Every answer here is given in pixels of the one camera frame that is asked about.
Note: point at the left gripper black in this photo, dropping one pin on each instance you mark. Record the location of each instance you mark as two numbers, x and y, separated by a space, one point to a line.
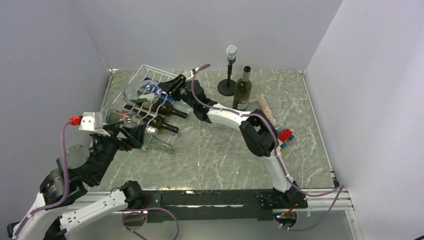
135 135

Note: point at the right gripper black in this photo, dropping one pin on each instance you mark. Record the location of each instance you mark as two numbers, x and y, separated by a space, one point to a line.
172 86

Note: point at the blue square glass bottle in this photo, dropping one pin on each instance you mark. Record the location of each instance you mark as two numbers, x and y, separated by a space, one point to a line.
149 90

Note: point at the wine bottle with cream label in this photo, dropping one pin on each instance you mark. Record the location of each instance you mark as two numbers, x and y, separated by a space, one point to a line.
161 106

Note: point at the dark green wine bottle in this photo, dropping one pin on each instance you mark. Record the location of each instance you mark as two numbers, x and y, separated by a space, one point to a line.
153 121

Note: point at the olive wine bottle silver neck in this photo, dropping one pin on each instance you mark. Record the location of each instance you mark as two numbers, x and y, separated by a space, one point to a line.
243 89

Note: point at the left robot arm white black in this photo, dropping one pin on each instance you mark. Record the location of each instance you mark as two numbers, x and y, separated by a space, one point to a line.
48 219

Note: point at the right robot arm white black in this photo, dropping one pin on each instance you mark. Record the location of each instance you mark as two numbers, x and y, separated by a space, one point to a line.
259 135

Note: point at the black stand with white ball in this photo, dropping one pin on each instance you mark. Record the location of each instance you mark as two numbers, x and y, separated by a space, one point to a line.
226 87

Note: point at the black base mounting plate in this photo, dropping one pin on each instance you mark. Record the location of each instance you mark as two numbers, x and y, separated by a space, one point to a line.
224 204

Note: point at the small glass jar silver lid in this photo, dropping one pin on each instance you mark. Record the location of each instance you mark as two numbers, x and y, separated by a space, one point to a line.
263 104

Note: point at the colourful toy block figure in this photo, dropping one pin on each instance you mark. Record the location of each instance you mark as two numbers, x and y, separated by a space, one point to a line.
285 136

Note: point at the white wire wine rack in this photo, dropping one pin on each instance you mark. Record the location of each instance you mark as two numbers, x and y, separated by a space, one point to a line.
146 73

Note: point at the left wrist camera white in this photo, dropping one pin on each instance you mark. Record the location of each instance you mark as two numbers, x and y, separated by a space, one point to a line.
89 121

